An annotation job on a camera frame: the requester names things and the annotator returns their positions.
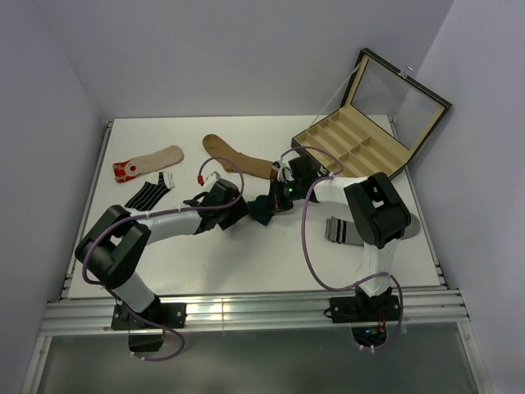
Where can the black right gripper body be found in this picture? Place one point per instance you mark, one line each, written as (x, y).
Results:
(285, 194)

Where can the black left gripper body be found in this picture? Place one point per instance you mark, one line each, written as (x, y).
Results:
(229, 215)

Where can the green christmas bear sock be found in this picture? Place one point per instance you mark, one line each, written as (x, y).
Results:
(260, 210)

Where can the brown long sock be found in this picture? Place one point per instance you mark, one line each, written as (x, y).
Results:
(232, 160)

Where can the grey striped sock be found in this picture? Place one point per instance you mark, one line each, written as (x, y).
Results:
(345, 232)

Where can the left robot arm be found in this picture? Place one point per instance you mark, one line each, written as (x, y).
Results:
(112, 248)

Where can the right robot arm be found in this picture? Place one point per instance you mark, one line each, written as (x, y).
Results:
(380, 215)

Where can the black white striped sock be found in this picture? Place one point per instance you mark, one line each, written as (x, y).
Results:
(153, 190)

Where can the beige red reindeer sock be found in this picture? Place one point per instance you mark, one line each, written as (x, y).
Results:
(145, 164)

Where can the black compartment organizer box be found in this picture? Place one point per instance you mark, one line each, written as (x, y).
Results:
(384, 118)

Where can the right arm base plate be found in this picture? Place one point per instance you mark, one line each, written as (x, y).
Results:
(354, 309)

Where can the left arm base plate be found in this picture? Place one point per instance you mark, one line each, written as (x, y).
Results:
(170, 315)

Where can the aluminium frame rail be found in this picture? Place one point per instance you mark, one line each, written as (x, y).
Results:
(245, 312)

